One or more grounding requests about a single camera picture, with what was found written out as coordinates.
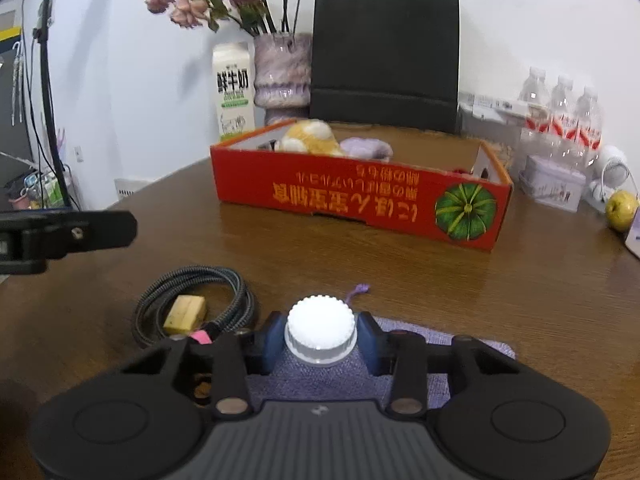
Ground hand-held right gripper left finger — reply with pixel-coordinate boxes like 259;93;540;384
119;311;289;419

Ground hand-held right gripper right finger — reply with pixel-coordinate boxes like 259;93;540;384
357;311;519;419

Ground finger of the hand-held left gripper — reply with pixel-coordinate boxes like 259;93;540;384
0;210;138;276

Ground white ribbed bottle cap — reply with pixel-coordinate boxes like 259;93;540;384
284;295;359;367

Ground red orange cardboard box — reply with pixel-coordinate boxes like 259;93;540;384
210;119;514;254

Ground purple plush toy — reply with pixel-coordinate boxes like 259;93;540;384
340;136;394;162

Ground yellow white plush toy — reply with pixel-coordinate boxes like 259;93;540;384
274;120;346;157

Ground green packet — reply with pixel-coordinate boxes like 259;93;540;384
42;180;64;209

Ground yellow rectangular block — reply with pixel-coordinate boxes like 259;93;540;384
162;296;207;335

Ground black tripod stand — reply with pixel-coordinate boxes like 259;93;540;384
32;0;82;211

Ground white green milk carton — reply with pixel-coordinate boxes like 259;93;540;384
211;42;256;143

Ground clear snack container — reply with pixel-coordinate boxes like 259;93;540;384
459;110;523;161

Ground pale printed tin box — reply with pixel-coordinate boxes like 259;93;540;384
518;155;587;212

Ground purple mottled ceramic vase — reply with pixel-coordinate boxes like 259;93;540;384
253;32;314;126

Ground white glove carton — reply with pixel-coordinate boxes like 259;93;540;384
457;92;531;117

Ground purple white packet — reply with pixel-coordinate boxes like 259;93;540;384
625;210;640;261

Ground yellow green apple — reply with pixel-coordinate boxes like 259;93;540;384
606;191;640;233

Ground black paper bag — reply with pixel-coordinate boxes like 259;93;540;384
309;0;460;135

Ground clear water bottle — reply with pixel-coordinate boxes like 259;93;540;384
517;66;549;133
574;86;604;155
547;75;577;143

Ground small white fan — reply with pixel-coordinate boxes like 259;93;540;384
590;146;634;207

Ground coiled braided cable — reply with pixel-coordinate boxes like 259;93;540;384
133;266;260;349

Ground purple drawstring cloth pouch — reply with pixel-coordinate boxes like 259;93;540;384
247;284;516;409

